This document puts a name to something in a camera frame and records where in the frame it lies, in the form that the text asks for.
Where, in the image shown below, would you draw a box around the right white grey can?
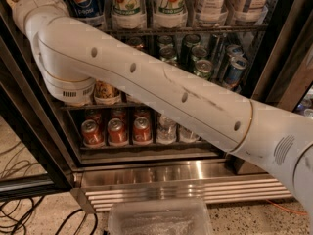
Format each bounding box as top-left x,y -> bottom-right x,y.
231,0 -> 267,25

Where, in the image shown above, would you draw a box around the middle water bottle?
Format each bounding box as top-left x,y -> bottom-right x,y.
179,126 -> 199,143

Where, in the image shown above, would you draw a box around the front middle red can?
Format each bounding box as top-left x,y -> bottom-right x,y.
108,118 -> 127,145

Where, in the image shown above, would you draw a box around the front left red can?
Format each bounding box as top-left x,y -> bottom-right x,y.
81,119 -> 104,147

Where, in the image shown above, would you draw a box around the right fridge glass door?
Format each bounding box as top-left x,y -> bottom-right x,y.
241,0 -> 313,112

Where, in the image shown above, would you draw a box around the front blue silver can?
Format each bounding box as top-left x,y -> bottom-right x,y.
222,56 -> 247,89

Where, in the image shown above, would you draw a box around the clear plastic bin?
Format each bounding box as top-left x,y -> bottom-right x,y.
108,198 -> 213,235

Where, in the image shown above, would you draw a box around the red can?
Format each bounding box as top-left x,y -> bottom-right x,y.
133,117 -> 152,145
108,118 -> 127,145
81,119 -> 104,147

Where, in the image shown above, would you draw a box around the front middle gold can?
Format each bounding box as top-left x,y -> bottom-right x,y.
94,81 -> 121,105

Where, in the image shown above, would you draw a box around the front right green can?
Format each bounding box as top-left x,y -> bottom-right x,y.
194,60 -> 213,80

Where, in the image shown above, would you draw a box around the open fridge door left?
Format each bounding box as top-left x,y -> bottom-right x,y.
0,11 -> 75,201

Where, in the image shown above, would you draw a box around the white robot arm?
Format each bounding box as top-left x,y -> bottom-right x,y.
9,0 -> 313,214

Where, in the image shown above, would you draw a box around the black floor cables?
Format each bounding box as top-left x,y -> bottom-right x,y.
0,140 -> 99,235

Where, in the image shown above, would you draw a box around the front right red can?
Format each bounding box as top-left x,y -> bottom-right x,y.
133,117 -> 152,145

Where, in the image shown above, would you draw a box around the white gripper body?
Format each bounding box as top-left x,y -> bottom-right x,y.
13,0 -> 69,35

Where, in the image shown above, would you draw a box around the orange floor cable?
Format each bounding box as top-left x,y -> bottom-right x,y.
265,199 -> 309,217

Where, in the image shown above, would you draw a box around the water bottle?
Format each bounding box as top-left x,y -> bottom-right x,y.
156,115 -> 177,144
179,126 -> 199,143

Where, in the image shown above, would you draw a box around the left water bottle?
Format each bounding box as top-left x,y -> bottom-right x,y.
156,115 -> 177,144

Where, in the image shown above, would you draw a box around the steel fridge base grille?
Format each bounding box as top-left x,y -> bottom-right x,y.
70,160 -> 291,213

